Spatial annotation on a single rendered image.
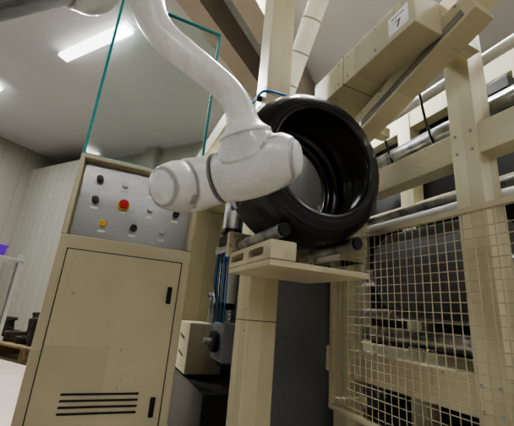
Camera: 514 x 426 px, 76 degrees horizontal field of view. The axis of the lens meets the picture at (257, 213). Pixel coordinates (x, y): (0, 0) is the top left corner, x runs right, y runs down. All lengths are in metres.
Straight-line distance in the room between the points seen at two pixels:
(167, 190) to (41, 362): 1.08
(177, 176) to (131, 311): 1.01
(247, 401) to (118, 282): 0.71
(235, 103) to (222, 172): 0.13
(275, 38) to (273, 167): 1.37
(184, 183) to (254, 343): 0.87
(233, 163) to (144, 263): 1.03
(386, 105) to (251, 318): 1.03
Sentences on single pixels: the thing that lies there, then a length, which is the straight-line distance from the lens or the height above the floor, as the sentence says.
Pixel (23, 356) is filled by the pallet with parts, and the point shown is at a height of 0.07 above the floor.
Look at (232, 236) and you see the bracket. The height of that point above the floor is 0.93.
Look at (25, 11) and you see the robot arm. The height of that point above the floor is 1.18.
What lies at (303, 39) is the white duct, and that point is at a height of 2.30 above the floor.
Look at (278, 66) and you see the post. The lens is 1.79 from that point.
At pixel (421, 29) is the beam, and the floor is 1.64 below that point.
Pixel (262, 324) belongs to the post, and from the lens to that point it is 1.35.
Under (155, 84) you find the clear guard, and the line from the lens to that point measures 1.91.
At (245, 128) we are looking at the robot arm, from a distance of 0.60.
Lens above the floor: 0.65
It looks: 17 degrees up
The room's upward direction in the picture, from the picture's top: 5 degrees clockwise
